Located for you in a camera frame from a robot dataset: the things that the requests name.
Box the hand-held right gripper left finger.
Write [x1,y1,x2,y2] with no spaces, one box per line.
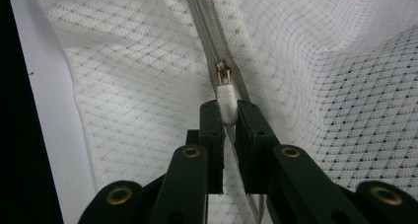
[185,99,227,195]

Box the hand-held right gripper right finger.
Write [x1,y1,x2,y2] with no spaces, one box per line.
[236,99,281,195]

